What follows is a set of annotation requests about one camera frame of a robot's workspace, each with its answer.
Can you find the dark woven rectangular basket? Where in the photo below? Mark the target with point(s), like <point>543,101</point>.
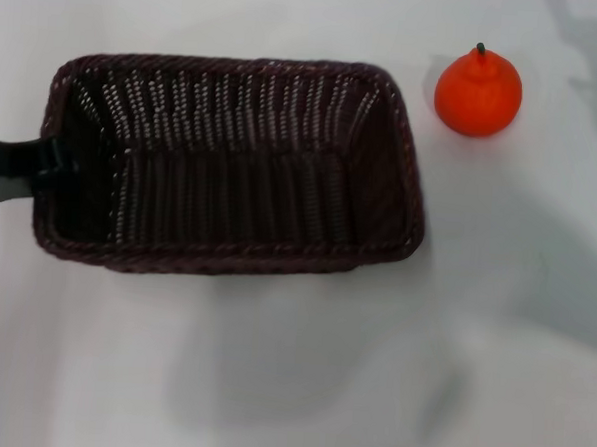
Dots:
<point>239,200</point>

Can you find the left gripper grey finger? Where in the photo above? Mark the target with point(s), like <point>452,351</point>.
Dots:
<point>10,188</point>

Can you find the orange toy fruit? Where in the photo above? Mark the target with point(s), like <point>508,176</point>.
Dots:
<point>478,95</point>

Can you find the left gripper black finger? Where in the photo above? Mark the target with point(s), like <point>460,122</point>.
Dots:
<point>22,154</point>

